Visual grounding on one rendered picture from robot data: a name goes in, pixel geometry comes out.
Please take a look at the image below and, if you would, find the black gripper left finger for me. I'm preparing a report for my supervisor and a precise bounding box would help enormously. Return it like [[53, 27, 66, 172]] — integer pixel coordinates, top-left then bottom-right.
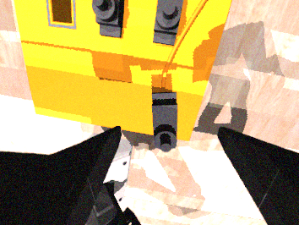
[[0, 126, 122, 225]]

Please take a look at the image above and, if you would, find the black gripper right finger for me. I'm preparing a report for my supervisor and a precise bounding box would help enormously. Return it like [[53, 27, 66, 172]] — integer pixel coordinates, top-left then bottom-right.
[[218, 127, 299, 225]]

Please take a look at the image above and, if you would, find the yellow flat deck plate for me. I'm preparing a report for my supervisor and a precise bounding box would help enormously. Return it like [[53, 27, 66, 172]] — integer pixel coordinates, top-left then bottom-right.
[[14, 0, 231, 141]]

